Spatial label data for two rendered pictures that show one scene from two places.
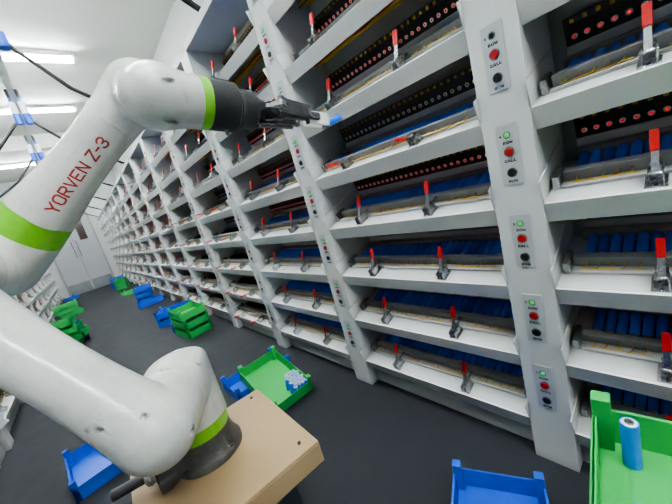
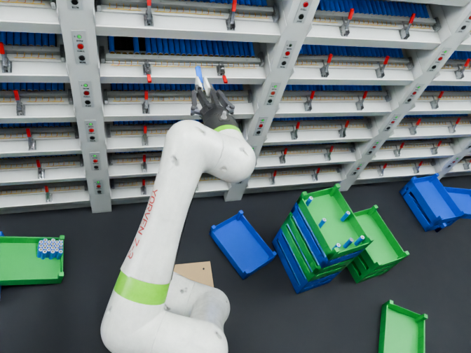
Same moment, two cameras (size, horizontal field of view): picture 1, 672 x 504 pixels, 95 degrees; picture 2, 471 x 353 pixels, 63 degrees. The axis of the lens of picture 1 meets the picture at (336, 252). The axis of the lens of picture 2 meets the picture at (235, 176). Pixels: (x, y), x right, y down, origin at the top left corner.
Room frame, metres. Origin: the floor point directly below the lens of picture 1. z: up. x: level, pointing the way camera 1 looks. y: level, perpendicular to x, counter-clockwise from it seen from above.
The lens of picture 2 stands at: (0.46, 0.83, 1.77)
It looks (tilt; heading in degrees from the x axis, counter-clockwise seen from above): 51 degrees down; 280
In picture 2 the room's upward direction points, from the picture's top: 19 degrees clockwise
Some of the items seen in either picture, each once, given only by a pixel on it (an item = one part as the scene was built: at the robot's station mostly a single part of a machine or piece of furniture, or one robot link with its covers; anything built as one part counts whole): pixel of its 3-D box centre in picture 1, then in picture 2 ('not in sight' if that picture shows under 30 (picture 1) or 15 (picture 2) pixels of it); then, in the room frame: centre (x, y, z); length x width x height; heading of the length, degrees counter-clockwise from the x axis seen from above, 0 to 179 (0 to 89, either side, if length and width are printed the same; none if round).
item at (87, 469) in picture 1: (99, 455); not in sight; (1.14, 1.17, 0.04); 0.30 x 0.20 x 0.08; 44
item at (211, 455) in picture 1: (180, 453); not in sight; (0.61, 0.46, 0.36); 0.26 x 0.15 x 0.06; 116
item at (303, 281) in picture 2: not in sight; (308, 251); (0.18, -0.25, 0.12); 0.30 x 0.20 x 0.08; 137
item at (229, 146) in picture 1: (252, 207); not in sight; (1.80, 0.39, 0.84); 0.20 x 0.09 x 1.69; 129
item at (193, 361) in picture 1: (185, 395); (165, 296); (0.63, 0.41, 0.48); 0.16 x 0.13 x 0.19; 10
